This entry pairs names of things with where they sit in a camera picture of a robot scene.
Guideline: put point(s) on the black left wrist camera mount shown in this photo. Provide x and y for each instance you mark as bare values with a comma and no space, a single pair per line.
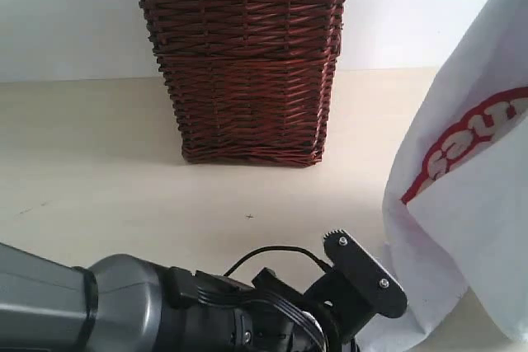
357,285

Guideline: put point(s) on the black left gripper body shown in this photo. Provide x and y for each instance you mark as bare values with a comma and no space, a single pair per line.
216,313

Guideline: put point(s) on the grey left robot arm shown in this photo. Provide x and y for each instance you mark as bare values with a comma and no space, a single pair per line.
124,303

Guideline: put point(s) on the white t-shirt red lettering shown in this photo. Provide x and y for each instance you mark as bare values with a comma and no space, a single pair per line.
455,204

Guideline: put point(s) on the dark red wicker basket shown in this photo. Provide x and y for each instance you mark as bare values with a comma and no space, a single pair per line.
250,80

